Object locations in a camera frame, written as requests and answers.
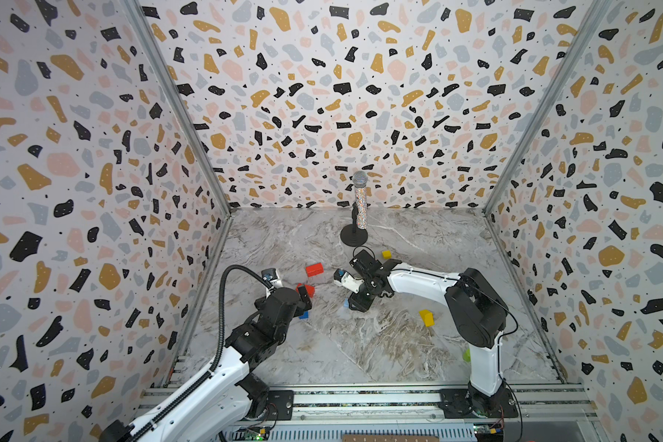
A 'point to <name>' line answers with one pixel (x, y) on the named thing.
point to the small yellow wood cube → (386, 254)
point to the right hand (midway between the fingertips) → (348, 296)
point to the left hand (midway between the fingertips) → (293, 286)
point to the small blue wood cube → (305, 316)
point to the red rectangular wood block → (315, 270)
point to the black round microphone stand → (351, 235)
